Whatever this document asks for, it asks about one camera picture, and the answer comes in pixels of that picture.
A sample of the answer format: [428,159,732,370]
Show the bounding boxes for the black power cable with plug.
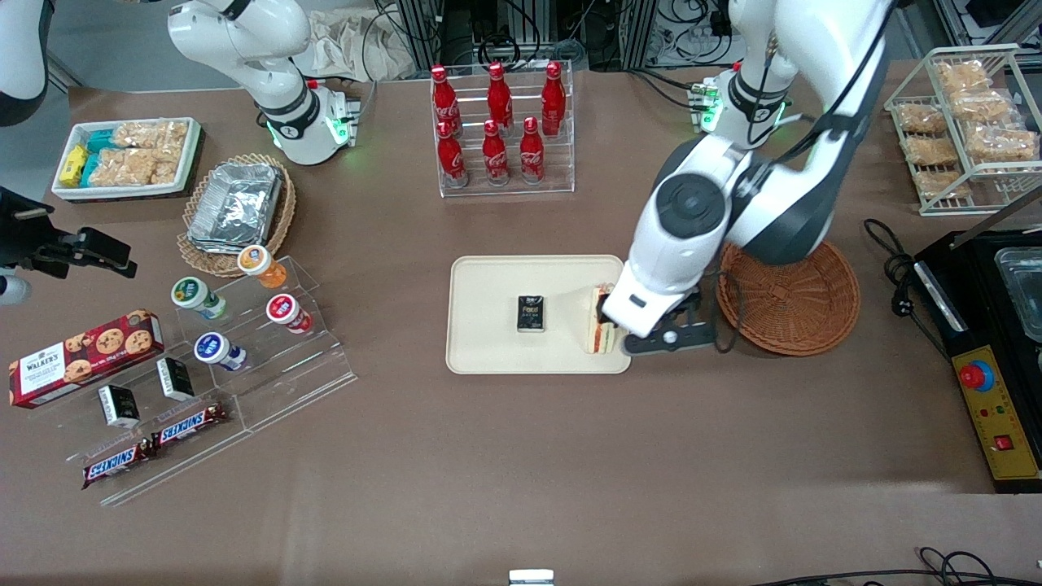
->
[862,217,955,361]

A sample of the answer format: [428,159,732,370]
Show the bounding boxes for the yellow snack packet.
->
[60,144,89,187]

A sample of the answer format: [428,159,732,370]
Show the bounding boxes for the beige cloth bag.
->
[291,7,418,82]

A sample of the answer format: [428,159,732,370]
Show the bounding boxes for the Snickers chocolate bar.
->
[81,442,157,491]
[150,401,230,450]

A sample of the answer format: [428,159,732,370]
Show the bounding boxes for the clear acrylic bottle rack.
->
[429,60,576,199]

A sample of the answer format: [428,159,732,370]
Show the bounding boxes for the small black box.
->
[515,294,547,335]
[155,356,196,402]
[97,383,141,430]

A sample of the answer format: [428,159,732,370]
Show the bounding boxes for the tangled cable bundle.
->
[658,0,732,68]

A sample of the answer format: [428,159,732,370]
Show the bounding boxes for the clear plastic container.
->
[994,247,1042,343]

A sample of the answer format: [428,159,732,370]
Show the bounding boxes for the triangular sandwich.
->
[584,282,622,356]

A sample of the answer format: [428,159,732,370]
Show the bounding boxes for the yellow control box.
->
[950,345,1042,483]

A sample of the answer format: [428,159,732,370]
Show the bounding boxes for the black looped cable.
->
[747,546,1042,586]

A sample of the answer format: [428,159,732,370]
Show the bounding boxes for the red Coca-Cola bottle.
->
[430,64,462,138]
[541,60,567,138]
[486,61,515,135]
[519,116,547,185]
[436,120,471,189]
[481,119,512,186]

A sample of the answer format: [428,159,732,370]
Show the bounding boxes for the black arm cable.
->
[714,0,898,353]

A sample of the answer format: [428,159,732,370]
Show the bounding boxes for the black aluminium frame post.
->
[620,0,662,71]
[394,0,458,74]

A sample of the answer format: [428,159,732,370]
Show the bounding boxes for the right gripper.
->
[0,186,138,279]

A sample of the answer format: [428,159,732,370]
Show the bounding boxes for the beige plastic tray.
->
[445,254,633,376]

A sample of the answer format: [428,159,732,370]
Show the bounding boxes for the red emergency stop button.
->
[958,358,996,394]

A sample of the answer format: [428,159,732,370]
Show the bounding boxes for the orange lid yoghurt cup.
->
[237,244,288,291]

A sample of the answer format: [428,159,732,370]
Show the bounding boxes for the red lid yoghurt cup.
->
[265,293,313,335]

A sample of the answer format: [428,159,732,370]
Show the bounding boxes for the blue lid yoghurt cup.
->
[193,331,247,372]

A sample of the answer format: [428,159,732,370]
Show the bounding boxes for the brown wicker basket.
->
[715,239,862,357]

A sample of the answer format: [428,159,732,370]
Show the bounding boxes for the white plastic bin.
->
[51,117,203,201]

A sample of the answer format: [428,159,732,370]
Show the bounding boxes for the black appliance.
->
[911,189,1042,494]

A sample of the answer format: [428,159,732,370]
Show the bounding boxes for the stepped clear acrylic stand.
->
[173,255,359,434]

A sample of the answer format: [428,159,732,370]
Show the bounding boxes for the stacked foil containers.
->
[186,161,284,254]

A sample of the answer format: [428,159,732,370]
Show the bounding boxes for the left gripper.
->
[597,271,711,339]

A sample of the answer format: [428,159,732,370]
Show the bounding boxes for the black base cable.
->
[627,68,703,111]

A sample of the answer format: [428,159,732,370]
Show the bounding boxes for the red Walkers cookie box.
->
[7,308,166,410]

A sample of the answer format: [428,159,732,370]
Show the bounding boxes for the white wire rack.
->
[883,44,1042,217]

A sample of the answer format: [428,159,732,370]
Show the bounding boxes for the green lid yoghurt cup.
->
[170,276,228,321]

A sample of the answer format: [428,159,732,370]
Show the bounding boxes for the light wicker basket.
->
[177,152,297,278]

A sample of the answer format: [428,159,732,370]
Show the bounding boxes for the low clear acrylic stand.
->
[31,355,255,507]

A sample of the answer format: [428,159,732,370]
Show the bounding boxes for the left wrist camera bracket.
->
[624,289,719,358]

